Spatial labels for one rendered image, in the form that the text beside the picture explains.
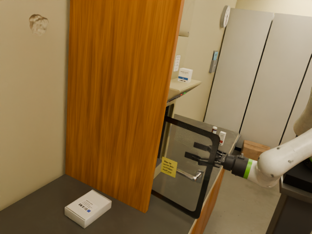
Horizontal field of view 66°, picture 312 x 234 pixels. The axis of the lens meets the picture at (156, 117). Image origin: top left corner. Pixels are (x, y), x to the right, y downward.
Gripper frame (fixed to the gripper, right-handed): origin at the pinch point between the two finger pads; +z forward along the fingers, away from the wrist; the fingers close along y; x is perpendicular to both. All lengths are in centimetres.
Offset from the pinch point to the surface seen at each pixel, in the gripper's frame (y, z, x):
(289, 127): -293, -71, 55
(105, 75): 26, 37, -31
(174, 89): 17.5, 8.4, -31.0
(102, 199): 33.7, 26.9, 21.9
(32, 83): 42, 61, -24
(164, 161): 18.7, 6.5, 1.1
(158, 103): 25.8, 10.8, -26.3
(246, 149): -255, -22, 94
